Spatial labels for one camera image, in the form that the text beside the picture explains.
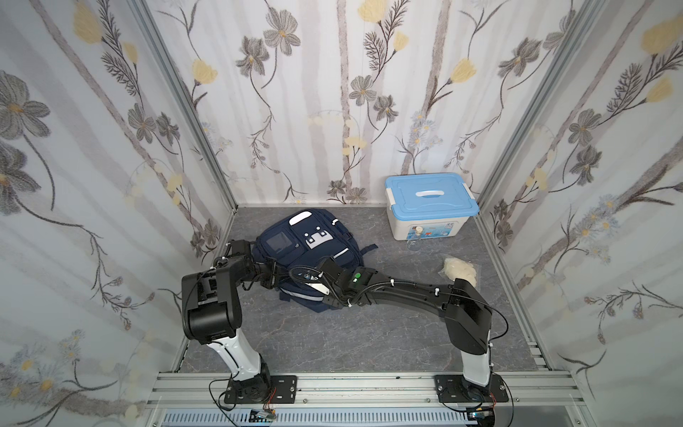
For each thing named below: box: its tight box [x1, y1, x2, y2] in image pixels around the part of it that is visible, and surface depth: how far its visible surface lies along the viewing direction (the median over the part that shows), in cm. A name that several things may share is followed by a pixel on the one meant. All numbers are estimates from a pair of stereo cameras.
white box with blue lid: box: [385, 172, 481, 241], surface depth 103 cm
